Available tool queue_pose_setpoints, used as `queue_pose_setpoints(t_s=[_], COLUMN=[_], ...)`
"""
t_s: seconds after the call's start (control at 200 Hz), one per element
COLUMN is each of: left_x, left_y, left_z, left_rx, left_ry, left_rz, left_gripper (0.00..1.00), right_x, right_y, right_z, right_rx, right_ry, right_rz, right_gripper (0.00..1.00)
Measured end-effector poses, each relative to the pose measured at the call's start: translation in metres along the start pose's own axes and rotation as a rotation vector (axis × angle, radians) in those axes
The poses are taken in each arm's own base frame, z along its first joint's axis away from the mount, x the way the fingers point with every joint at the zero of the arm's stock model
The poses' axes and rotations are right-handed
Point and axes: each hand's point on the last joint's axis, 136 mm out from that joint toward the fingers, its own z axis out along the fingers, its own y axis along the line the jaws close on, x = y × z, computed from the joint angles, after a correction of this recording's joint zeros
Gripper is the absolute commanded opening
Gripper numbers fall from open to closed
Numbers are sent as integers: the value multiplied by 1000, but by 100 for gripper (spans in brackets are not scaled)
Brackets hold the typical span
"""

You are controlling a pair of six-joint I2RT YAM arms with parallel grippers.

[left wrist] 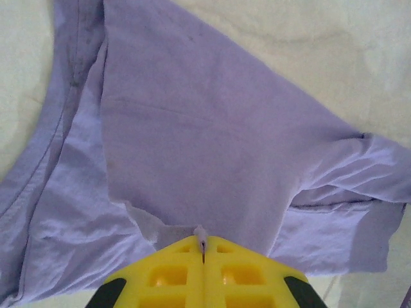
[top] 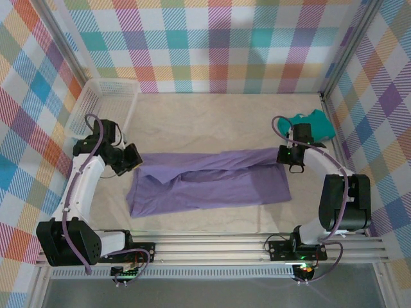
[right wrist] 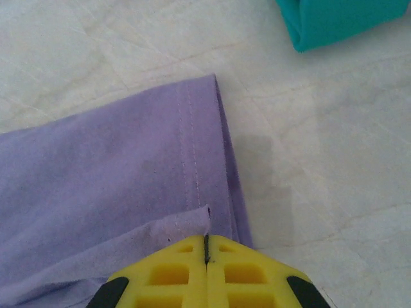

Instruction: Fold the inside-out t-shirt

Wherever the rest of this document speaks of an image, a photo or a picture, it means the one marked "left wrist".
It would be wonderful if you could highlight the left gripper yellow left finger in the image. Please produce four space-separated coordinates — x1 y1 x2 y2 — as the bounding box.
86 235 206 308

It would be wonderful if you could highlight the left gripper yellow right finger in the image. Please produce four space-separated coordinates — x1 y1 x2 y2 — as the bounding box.
204 235 329 308

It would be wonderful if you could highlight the purple t-shirt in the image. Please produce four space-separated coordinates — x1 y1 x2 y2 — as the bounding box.
0 0 411 306

